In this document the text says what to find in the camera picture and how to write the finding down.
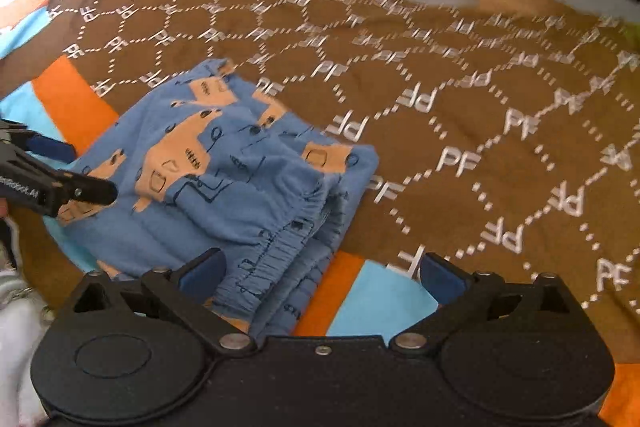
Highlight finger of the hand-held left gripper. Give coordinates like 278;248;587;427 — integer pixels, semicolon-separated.
47;169;119;214
20;130;78;164

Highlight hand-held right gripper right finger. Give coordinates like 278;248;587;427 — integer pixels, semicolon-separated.
387;253;572;353

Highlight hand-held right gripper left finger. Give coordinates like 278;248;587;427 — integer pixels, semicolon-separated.
69;248;259;354

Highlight blue printed pants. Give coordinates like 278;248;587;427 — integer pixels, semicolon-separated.
42;58;381;342

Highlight person's white garment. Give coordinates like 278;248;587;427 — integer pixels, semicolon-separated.
0;217;53;427

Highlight brown patchwork printed blanket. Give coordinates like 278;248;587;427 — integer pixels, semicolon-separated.
0;0;640;423

